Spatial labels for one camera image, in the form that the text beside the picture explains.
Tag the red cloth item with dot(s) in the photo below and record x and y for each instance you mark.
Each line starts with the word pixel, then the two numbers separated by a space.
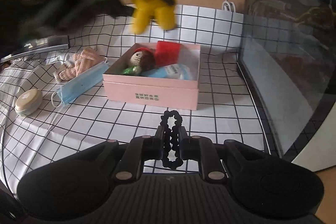
pixel 166 53

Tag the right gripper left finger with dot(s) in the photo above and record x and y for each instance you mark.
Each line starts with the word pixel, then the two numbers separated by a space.
pixel 140 149

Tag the pink striped knitted cloth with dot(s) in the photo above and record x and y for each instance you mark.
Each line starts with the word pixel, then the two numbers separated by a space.
pixel 80 63

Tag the black monitor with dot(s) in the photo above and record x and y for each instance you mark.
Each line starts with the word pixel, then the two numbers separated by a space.
pixel 36 46

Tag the blue tissue packet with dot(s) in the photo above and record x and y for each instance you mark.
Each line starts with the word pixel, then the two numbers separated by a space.
pixel 173 71

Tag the round beige zip pouch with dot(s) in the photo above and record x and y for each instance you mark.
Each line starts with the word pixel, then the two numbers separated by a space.
pixel 28 102

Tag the yellow plush toy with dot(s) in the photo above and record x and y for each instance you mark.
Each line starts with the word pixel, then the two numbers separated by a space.
pixel 146 10

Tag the pink cardboard box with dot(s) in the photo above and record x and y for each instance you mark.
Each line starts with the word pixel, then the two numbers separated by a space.
pixel 175 94

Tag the glass tank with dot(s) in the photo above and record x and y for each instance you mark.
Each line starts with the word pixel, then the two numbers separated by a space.
pixel 287 57

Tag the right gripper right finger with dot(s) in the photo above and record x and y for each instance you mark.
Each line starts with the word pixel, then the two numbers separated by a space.
pixel 202 150

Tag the blue face mask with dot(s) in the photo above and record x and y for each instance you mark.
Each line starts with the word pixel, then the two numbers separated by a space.
pixel 68 92

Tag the crochet doll green dress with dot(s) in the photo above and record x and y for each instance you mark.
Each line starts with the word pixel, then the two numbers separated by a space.
pixel 142 60

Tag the checkered white tablecloth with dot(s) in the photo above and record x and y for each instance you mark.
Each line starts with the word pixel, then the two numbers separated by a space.
pixel 37 130

